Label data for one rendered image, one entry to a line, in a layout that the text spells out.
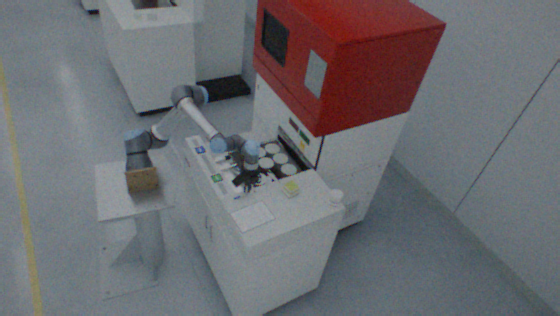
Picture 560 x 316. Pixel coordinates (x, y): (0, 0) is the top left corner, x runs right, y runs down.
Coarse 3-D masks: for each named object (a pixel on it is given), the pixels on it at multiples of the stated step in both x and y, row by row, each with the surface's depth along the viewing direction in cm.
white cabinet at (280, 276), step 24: (192, 168) 255; (192, 192) 272; (192, 216) 292; (216, 216) 234; (216, 240) 248; (312, 240) 230; (216, 264) 265; (240, 264) 216; (264, 264) 219; (288, 264) 235; (312, 264) 253; (240, 288) 228; (264, 288) 240; (288, 288) 259; (312, 288) 281; (240, 312) 245; (264, 312) 265
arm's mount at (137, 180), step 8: (152, 168) 226; (128, 176) 224; (136, 176) 225; (144, 176) 227; (152, 176) 230; (128, 184) 228; (136, 184) 229; (144, 184) 232; (152, 184) 234; (128, 192) 231
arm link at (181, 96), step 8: (176, 88) 207; (184, 88) 208; (176, 96) 204; (184, 96) 204; (176, 104) 203; (184, 104) 202; (192, 104) 203; (184, 112) 203; (192, 112) 200; (200, 112) 202; (192, 120) 200; (200, 120) 198; (208, 120) 200; (200, 128) 198; (208, 128) 196; (216, 128) 198; (208, 136) 196; (216, 136) 194; (216, 144) 191; (224, 144) 192; (232, 144) 197; (216, 152) 192; (224, 152) 196
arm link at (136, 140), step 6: (126, 132) 225; (132, 132) 224; (138, 132) 225; (144, 132) 230; (126, 138) 224; (132, 138) 224; (138, 138) 225; (144, 138) 228; (150, 138) 231; (126, 144) 225; (132, 144) 224; (138, 144) 225; (144, 144) 228; (150, 144) 232; (126, 150) 226; (132, 150) 224; (138, 150) 225; (144, 150) 227
